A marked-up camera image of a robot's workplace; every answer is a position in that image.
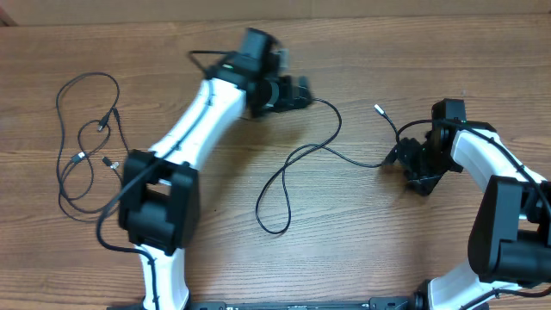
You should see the long black usb cable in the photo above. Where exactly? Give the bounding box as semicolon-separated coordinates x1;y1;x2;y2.
254;97;399;236

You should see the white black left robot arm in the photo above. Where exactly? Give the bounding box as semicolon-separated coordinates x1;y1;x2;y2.
96;28;313;309

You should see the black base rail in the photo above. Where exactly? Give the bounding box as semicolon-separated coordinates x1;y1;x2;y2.
107;296;431;310

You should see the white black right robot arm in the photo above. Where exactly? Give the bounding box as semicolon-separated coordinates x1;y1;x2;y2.
383;98;550;309

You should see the cardboard back wall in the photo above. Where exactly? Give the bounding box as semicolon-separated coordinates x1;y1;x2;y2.
1;0;550;26

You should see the black usb-a cable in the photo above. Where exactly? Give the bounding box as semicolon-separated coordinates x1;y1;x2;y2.
54;71;133;224

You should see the short black usb cable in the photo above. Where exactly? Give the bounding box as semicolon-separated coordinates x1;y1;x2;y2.
59;119;124;202

